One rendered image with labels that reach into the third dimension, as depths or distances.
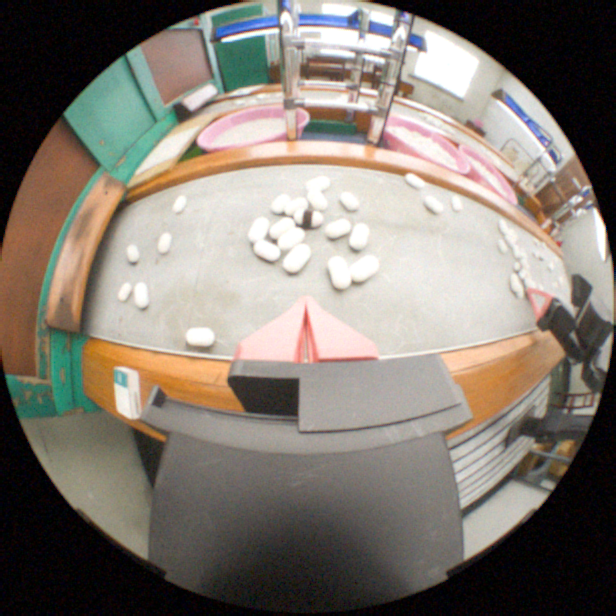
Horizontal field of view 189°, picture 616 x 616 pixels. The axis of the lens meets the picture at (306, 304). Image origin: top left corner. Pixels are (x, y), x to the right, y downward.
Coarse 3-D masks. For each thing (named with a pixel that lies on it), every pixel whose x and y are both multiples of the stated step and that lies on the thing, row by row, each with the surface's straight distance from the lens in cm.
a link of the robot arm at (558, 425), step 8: (552, 416) 69; (560, 416) 69; (568, 416) 69; (576, 416) 69; (544, 424) 68; (552, 424) 67; (560, 424) 68; (568, 424) 67; (576, 424) 67; (584, 424) 67; (544, 432) 68; (552, 432) 67; (560, 432) 67; (568, 432) 67; (576, 432) 67; (584, 432) 66; (552, 440) 70; (560, 440) 70; (568, 440) 70; (576, 440) 70
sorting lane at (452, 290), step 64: (192, 192) 37; (256, 192) 30; (384, 192) 33; (448, 192) 45; (192, 256) 27; (256, 256) 23; (320, 256) 22; (384, 256) 24; (448, 256) 31; (512, 256) 53; (128, 320) 33; (192, 320) 24; (256, 320) 20; (384, 320) 22; (448, 320) 27; (512, 320) 43
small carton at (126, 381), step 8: (120, 368) 29; (120, 376) 27; (128, 376) 26; (136, 376) 27; (120, 384) 28; (128, 384) 26; (136, 384) 27; (120, 392) 28; (128, 392) 27; (136, 392) 27; (120, 400) 29; (128, 400) 27; (136, 400) 28; (120, 408) 29; (128, 408) 27; (136, 408) 28; (128, 416) 28; (136, 416) 28
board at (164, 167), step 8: (216, 112) 71; (192, 120) 74; (200, 120) 68; (208, 120) 64; (176, 128) 74; (184, 128) 68; (200, 128) 59; (168, 136) 70; (192, 136) 55; (168, 160) 48; (176, 160) 47; (152, 168) 51; (160, 168) 47; (168, 168) 44; (136, 176) 55; (144, 176) 50; (152, 176) 47; (128, 184) 55; (136, 184) 51
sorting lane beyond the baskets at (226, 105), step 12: (252, 96) 99; (300, 96) 86; (312, 96) 86; (324, 96) 88; (336, 96) 90; (360, 96) 100; (216, 108) 94; (228, 108) 86; (396, 108) 96; (408, 108) 108; (420, 120) 92; (456, 132) 115; (468, 144) 106; (480, 144) 136; (504, 168) 133
